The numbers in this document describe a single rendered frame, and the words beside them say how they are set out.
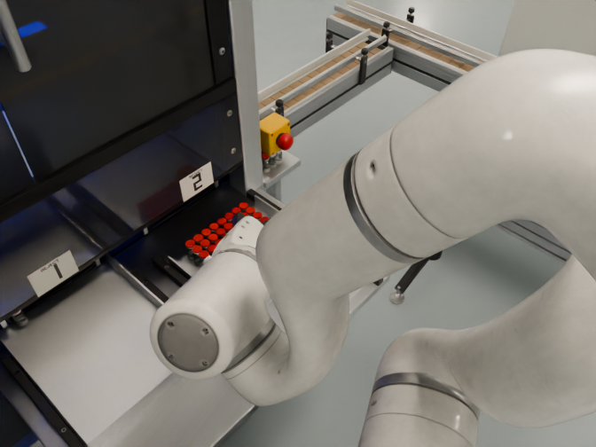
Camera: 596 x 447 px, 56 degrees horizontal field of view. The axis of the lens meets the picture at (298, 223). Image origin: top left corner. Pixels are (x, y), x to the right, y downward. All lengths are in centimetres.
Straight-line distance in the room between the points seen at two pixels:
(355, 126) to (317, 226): 270
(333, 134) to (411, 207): 268
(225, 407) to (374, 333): 121
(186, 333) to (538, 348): 30
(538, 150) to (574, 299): 17
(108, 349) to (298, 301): 75
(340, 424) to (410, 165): 171
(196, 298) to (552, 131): 34
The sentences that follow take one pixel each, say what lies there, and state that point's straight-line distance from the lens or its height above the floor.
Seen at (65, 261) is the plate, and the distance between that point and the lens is 112.
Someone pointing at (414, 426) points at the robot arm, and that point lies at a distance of 61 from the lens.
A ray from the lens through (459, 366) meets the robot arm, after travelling 54.
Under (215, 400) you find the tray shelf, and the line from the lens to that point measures 107.
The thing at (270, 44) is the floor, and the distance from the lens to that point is 381.
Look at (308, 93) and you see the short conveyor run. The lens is 164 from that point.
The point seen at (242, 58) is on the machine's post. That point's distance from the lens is 117.
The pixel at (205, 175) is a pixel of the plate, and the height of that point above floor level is 102.
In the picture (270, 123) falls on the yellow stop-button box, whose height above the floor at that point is 103.
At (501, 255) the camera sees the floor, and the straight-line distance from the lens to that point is 255.
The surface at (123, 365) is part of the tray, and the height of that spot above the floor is 88.
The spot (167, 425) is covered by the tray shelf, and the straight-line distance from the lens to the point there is 106.
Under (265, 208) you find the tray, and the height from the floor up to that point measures 90.
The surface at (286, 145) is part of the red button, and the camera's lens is 134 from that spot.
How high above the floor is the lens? 183
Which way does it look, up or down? 46 degrees down
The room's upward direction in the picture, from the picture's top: straight up
